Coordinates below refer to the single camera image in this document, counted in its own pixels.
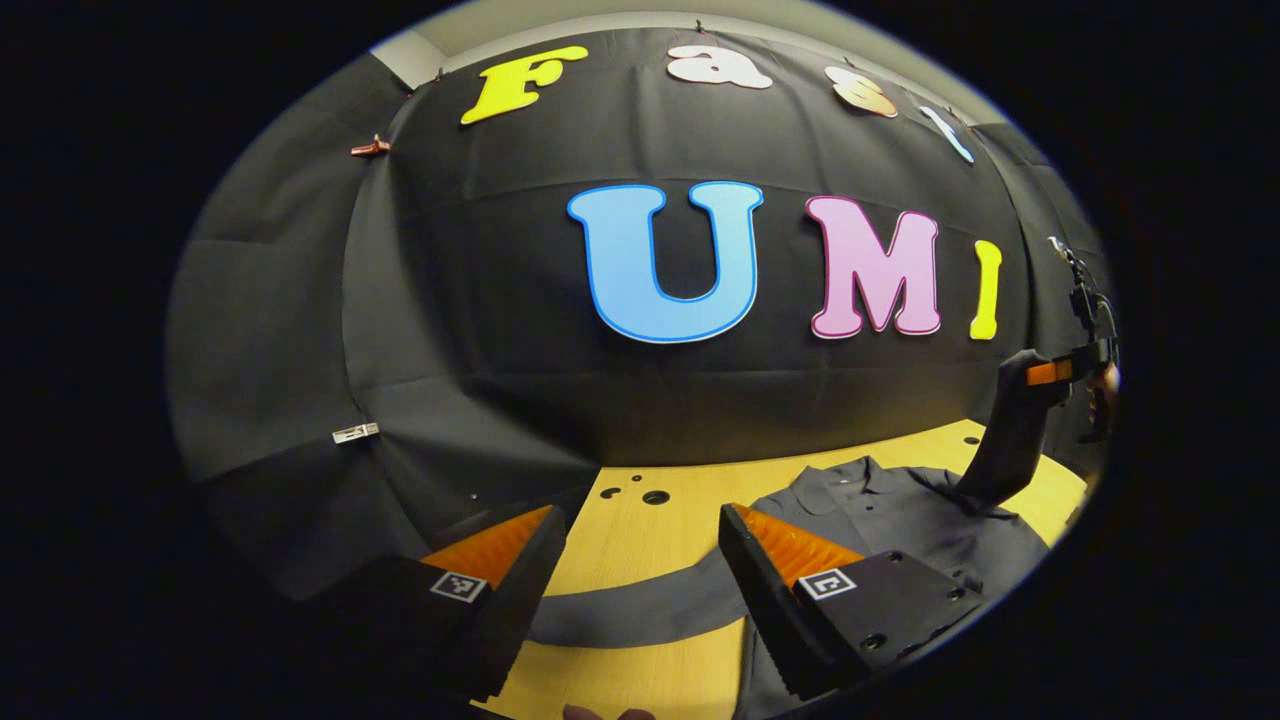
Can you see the small white tag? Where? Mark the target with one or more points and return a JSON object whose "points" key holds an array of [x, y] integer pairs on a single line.
{"points": [[355, 432]]}

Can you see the copper spring clip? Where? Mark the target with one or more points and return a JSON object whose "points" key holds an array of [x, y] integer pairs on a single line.
{"points": [[370, 148]]}

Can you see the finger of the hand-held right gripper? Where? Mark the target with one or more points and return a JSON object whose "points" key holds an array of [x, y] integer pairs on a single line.
{"points": [[1048, 372]]}

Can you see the dark grey polo shirt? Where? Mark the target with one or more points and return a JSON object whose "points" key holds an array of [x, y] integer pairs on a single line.
{"points": [[900, 520]]}

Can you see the black backdrop cloth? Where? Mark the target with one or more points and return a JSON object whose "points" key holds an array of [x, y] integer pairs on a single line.
{"points": [[500, 300]]}

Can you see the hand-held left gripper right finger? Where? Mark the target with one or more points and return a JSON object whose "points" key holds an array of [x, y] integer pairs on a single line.
{"points": [[765, 610]]}

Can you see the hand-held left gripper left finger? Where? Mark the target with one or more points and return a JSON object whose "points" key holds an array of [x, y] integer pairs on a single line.
{"points": [[520, 610]]}

